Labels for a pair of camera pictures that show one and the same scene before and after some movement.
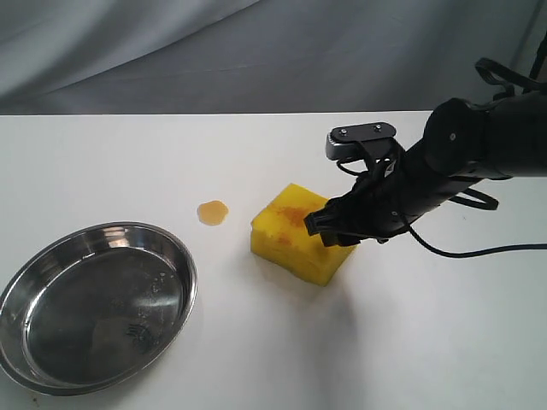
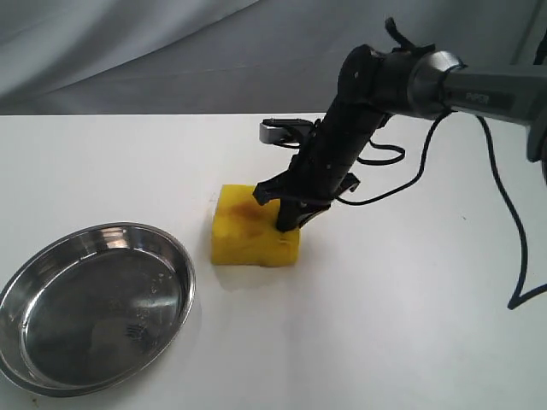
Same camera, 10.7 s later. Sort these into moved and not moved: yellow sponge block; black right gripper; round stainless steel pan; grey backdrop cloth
Moved: black right gripper; yellow sponge block
Not moved: round stainless steel pan; grey backdrop cloth
